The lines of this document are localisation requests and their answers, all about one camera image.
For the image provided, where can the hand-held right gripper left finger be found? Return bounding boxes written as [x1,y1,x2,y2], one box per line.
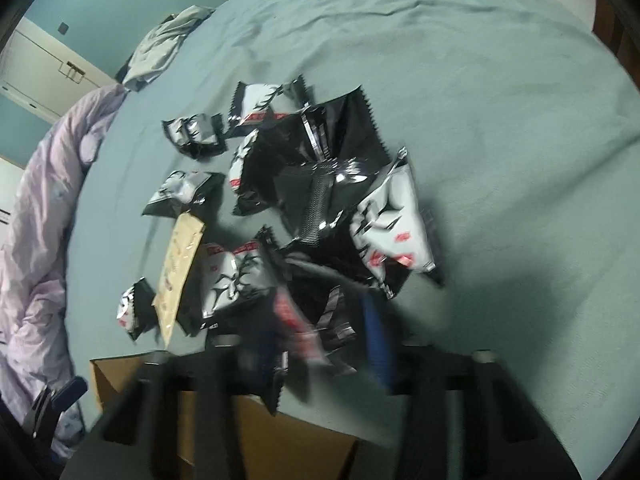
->
[60,337,288,480]

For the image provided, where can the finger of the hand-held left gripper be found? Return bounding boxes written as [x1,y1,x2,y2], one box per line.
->
[30,376,89,440]

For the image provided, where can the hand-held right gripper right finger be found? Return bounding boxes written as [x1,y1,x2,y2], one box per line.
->
[361,294,587,480]

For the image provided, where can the black white snack packet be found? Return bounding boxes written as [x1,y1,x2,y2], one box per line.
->
[240,280,358,413]

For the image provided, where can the brown cardboard box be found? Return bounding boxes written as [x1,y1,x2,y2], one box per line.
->
[90,354,362,480]

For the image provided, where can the pile of snack packets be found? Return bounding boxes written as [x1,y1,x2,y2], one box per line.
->
[117,75,446,341]

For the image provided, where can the kraft paper packet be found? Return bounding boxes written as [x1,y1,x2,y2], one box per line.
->
[151,211,207,348]

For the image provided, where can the large black foil bag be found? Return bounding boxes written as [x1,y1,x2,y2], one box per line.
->
[232,85,396,283]

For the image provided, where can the purple duvet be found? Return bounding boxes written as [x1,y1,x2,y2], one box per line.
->
[0,84,127,461]

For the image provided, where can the bed with grey-blue sheet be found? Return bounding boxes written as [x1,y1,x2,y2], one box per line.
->
[65,0,640,480]

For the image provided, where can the white wardrobe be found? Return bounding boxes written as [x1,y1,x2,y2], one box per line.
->
[0,16,117,122]

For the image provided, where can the grey crumpled cloth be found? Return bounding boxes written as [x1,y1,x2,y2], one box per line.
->
[120,5,217,92]

